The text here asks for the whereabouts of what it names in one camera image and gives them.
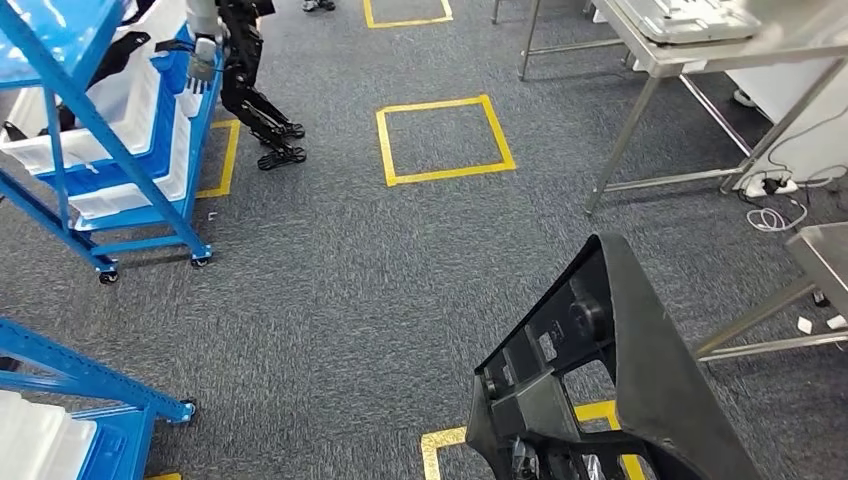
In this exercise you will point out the stainless steel workbench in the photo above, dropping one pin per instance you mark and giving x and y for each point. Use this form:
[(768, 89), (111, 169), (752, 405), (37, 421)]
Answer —
[(729, 60)]

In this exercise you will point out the yellow floor tape square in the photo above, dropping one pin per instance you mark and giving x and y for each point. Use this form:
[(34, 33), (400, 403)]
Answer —
[(404, 24), (384, 146), (430, 457), (229, 159)]

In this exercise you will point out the black humanoid robot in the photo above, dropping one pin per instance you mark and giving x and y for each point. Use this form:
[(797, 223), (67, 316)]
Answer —
[(242, 66)]

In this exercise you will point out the white cabinet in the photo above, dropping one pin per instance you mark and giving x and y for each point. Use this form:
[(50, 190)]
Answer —
[(815, 132)]

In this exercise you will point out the black plastic parts in crate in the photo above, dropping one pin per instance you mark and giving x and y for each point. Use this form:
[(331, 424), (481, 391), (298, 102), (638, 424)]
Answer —
[(122, 56)]

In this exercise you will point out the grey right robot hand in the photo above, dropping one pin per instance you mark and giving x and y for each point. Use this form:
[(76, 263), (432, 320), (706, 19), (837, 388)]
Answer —
[(523, 460)]

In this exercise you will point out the blue wheeled shelf cart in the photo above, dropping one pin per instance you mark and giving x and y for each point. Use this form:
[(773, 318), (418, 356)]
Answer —
[(86, 112)]

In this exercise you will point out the blue plastic crate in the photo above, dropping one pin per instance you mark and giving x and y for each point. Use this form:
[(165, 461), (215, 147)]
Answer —
[(175, 73), (166, 126), (112, 450)]

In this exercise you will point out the grey metal panel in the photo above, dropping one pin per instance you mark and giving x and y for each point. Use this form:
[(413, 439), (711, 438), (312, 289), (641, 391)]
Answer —
[(689, 23)]

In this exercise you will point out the small white paper scrap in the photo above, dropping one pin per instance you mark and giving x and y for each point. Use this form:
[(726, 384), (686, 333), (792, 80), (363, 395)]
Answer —
[(805, 324), (837, 322)]

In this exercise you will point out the black plastic plate bracket part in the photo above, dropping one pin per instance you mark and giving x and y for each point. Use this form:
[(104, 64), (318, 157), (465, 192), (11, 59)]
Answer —
[(662, 371)]

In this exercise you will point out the white power strip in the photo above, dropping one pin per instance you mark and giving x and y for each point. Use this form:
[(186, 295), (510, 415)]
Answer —
[(755, 191)]

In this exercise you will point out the large blue metal shelf rack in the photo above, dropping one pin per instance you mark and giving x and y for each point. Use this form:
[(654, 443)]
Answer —
[(79, 374)]

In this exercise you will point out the stainless steel table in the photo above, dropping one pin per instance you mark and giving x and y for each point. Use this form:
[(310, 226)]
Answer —
[(825, 255), (528, 40)]

